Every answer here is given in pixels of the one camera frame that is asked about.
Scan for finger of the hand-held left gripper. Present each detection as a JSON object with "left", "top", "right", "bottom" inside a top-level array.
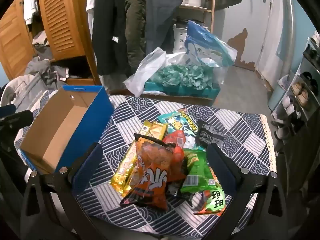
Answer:
[
  {"left": 0, "top": 109, "right": 34, "bottom": 128},
  {"left": 0, "top": 104, "right": 16, "bottom": 118}
]

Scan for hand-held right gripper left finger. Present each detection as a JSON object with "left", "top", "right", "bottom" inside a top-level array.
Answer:
[{"left": 20, "top": 142, "right": 103, "bottom": 240}]

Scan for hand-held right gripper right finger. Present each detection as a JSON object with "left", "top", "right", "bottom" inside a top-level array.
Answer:
[{"left": 205, "top": 144, "right": 298, "bottom": 240}]

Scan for dark green snack bag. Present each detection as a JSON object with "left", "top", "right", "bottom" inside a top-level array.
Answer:
[{"left": 180, "top": 149, "right": 221, "bottom": 193}]

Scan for light green snack packet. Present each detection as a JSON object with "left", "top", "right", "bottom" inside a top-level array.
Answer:
[{"left": 194, "top": 186, "right": 226, "bottom": 216}]

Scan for gold snack packet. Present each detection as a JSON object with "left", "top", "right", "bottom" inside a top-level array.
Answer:
[{"left": 111, "top": 140, "right": 140, "bottom": 198}]

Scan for black snack packet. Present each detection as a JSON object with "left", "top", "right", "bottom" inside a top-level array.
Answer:
[{"left": 194, "top": 121, "right": 225, "bottom": 150}]

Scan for blue cardboard box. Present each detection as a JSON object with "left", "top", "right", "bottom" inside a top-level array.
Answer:
[{"left": 19, "top": 85, "right": 115, "bottom": 174}]

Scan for red snack packet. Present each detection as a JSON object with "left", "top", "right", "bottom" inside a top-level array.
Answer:
[{"left": 163, "top": 130, "right": 187, "bottom": 178}]

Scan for orange snack bag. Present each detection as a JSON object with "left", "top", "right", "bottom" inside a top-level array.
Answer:
[{"left": 119, "top": 133, "right": 187, "bottom": 211}]

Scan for teal snack packet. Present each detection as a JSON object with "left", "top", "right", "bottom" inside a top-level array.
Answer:
[{"left": 157, "top": 108, "right": 200, "bottom": 151}]

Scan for small yellow snack packet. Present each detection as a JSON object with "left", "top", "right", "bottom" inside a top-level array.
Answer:
[{"left": 141, "top": 120, "right": 153, "bottom": 137}]

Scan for yellow triangle print snack packet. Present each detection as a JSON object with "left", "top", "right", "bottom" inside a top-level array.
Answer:
[{"left": 149, "top": 121, "right": 167, "bottom": 140}]

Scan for grey fabric bag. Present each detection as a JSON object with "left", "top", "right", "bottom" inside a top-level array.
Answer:
[{"left": 0, "top": 72, "right": 64, "bottom": 108}]

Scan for blue white patterned tablecloth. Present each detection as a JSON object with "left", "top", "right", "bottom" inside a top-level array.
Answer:
[{"left": 15, "top": 90, "right": 277, "bottom": 235}]

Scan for grey clothes pile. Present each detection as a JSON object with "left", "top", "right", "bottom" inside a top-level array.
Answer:
[{"left": 24, "top": 30, "right": 71, "bottom": 82}]

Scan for shoe rack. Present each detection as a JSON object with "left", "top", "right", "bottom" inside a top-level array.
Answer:
[{"left": 270, "top": 30, "right": 320, "bottom": 157}]

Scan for white shoes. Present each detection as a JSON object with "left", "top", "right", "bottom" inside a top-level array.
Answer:
[{"left": 282, "top": 96, "right": 296, "bottom": 116}]

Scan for teal box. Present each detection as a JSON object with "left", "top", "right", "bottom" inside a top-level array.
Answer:
[{"left": 144, "top": 77, "right": 221, "bottom": 99}]

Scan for wooden louvered wardrobe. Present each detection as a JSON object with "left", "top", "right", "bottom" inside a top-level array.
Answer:
[{"left": 0, "top": 0, "right": 103, "bottom": 87}]

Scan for teal crumpled paper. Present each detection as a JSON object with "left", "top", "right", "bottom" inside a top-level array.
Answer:
[{"left": 155, "top": 64, "right": 215, "bottom": 88}]

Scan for white hanging shirt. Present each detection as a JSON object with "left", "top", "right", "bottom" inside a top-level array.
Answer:
[{"left": 23, "top": 0, "right": 38, "bottom": 26}]

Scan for beige shoes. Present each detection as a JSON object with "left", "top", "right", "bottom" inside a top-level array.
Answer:
[{"left": 291, "top": 82, "right": 310, "bottom": 106}]

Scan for white plastic bag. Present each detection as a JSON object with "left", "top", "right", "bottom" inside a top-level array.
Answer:
[{"left": 123, "top": 47, "right": 192, "bottom": 97}]

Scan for blue plastic bag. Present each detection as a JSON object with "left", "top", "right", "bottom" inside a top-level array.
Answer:
[{"left": 184, "top": 20, "right": 238, "bottom": 68}]

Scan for black shoes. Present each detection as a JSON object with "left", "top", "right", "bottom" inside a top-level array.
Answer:
[{"left": 299, "top": 71, "right": 318, "bottom": 91}]

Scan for black hanging coat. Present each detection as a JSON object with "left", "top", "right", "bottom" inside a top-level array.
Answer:
[{"left": 92, "top": 0, "right": 131, "bottom": 76}]

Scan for white bucket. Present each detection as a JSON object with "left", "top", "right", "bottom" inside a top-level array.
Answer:
[{"left": 172, "top": 23, "right": 191, "bottom": 53}]

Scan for olive hanging coat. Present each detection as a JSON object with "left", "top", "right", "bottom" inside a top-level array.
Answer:
[{"left": 124, "top": 0, "right": 148, "bottom": 64}]

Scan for white door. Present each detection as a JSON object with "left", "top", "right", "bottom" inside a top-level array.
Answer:
[{"left": 255, "top": 0, "right": 296, "bottom": 82}]

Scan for wooden ladder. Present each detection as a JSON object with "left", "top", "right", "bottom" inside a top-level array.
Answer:
[{"left": 175, "top": 0, "right": 217, "bottom": 32}]

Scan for grey blue hanging coat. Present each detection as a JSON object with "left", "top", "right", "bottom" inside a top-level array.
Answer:
[{"left": 143, "top": 0, "right": 183, "bottom": 53}]

